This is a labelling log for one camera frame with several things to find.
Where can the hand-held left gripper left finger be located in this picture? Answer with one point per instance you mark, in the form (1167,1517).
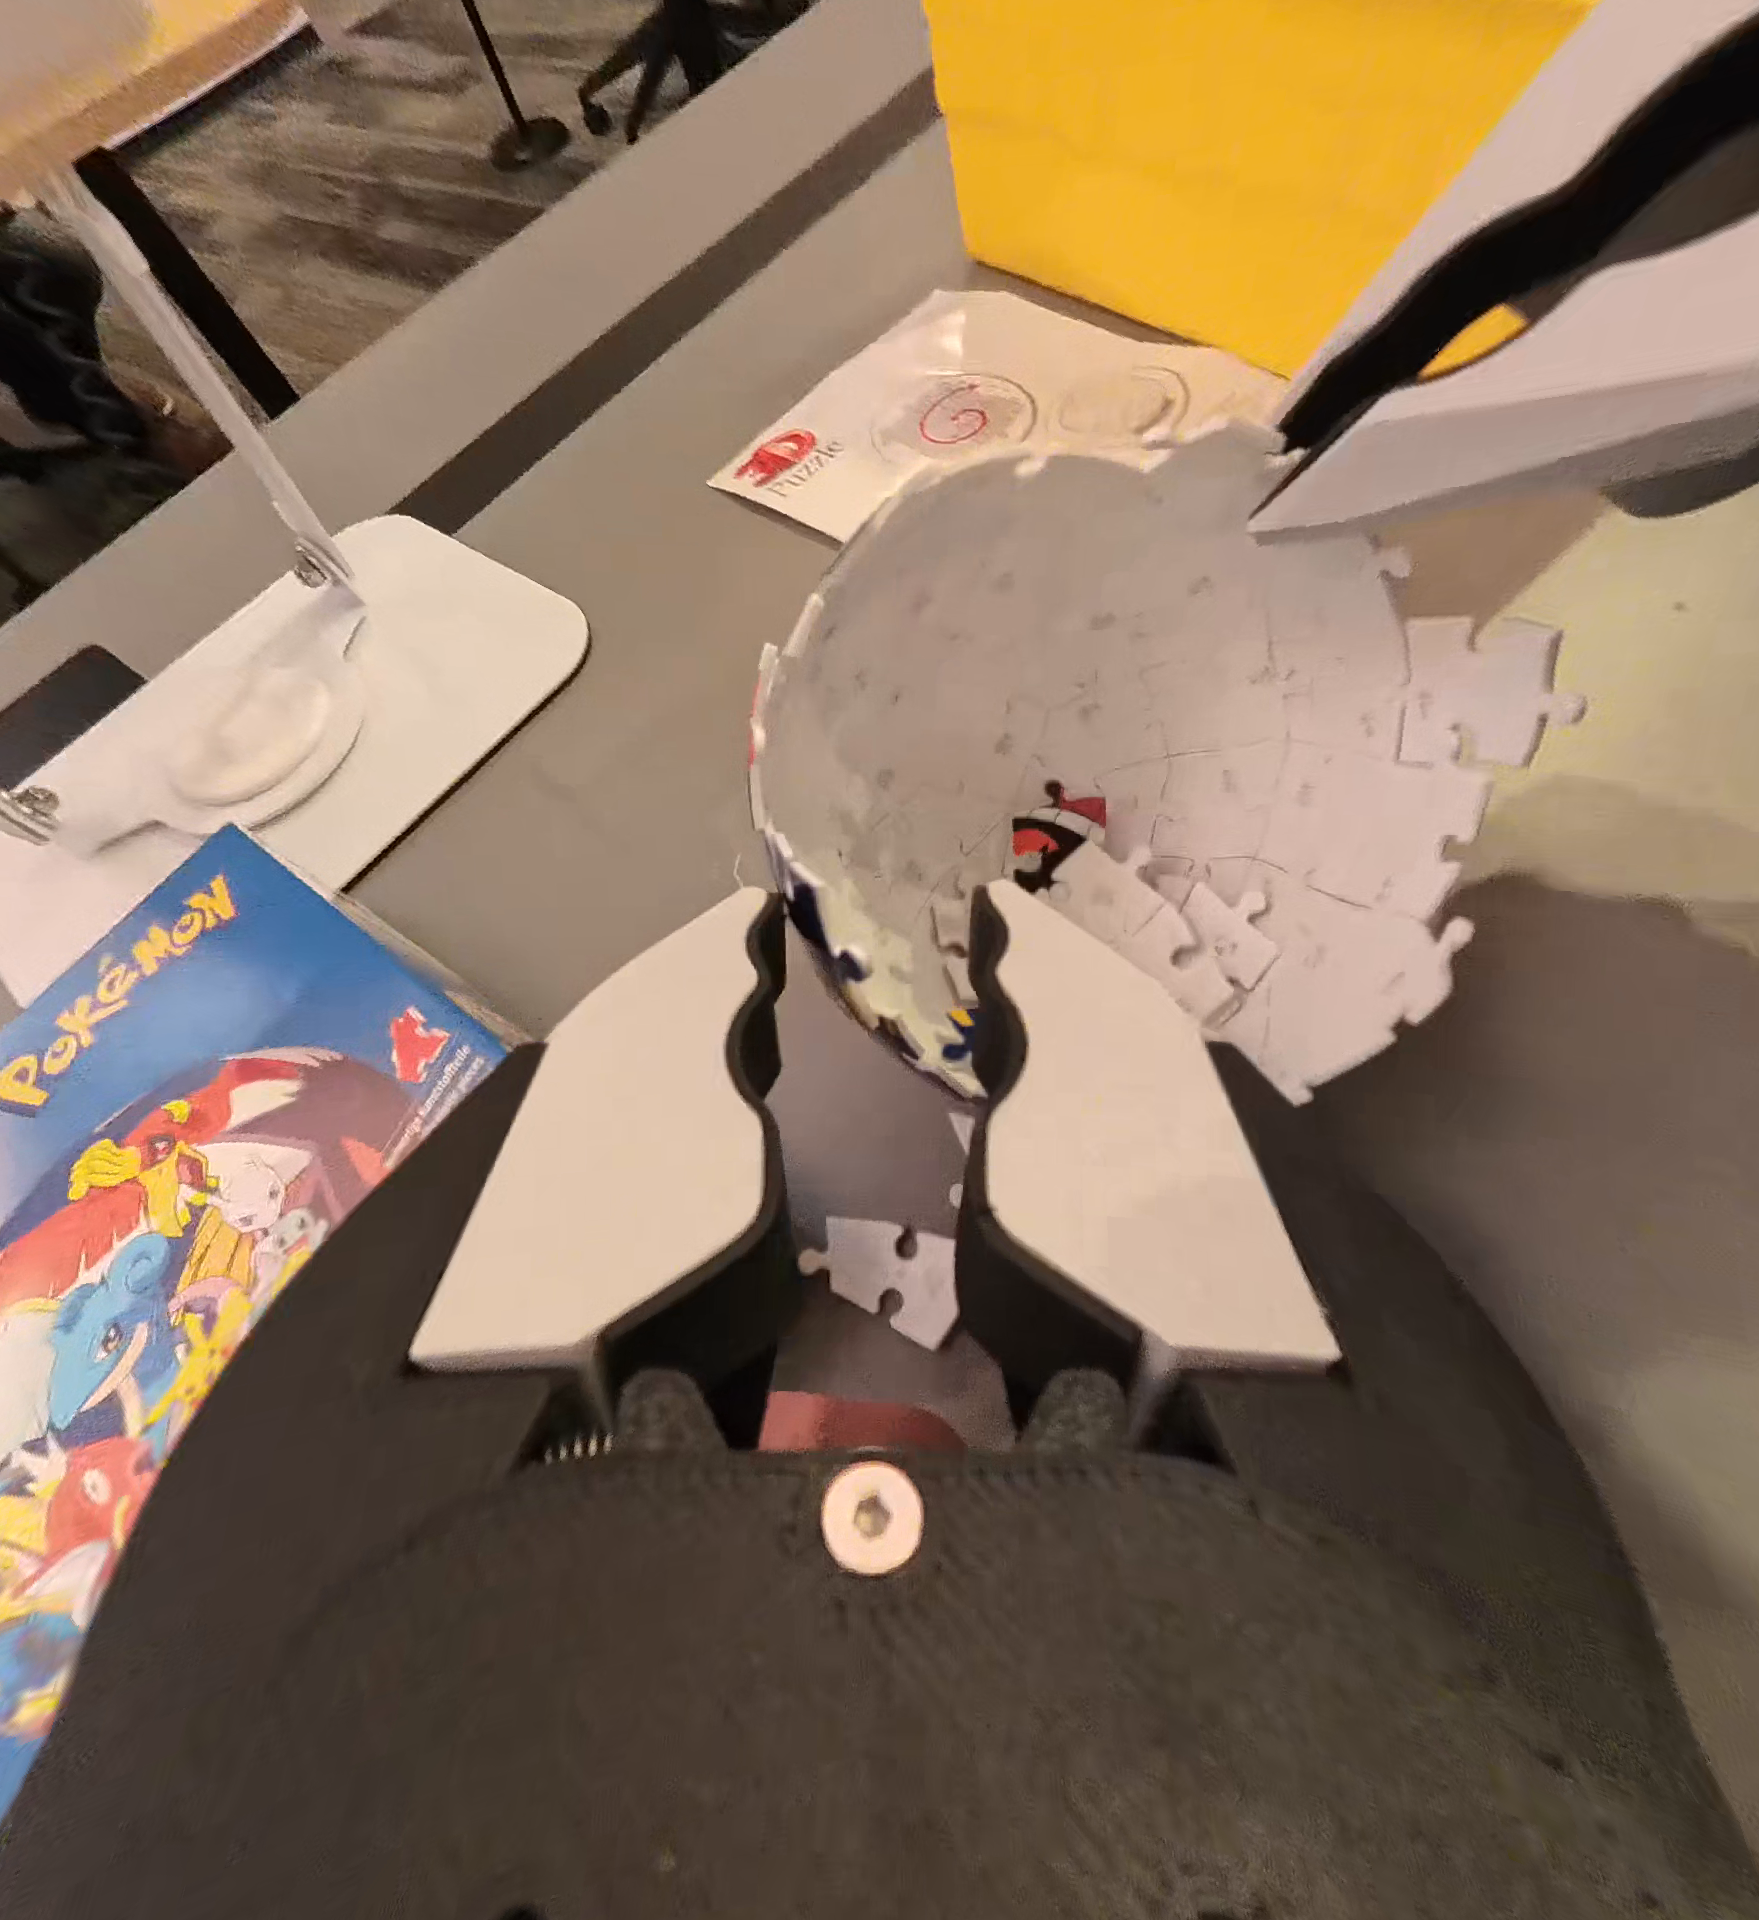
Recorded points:
(609,1201)

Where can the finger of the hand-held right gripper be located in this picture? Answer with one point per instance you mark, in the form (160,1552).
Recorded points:
(1569,404)
(1449,211)

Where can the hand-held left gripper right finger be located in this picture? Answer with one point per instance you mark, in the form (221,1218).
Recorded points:
(1149,1215)

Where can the yellow plastic bin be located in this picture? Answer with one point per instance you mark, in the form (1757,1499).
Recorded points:
(1149,151)

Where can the colourful puzzle ball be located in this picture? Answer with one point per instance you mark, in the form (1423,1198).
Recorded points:
(1059,675)

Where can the small puzzle piece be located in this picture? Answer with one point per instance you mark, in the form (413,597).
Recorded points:
(885,1274)

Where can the blue puzzle box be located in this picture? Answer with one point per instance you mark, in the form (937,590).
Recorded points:
(144,1125)

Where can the person's left hand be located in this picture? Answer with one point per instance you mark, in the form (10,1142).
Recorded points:
(855,1424)

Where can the white instruction leaflet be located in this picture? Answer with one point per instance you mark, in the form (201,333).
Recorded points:
(849,420)

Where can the black office chair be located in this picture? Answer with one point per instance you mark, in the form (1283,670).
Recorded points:
(639,74)

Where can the black pole stand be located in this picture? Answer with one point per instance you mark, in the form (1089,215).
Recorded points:
(525,142)

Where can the light wooden board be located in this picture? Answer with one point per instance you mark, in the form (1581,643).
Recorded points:
(38,105)

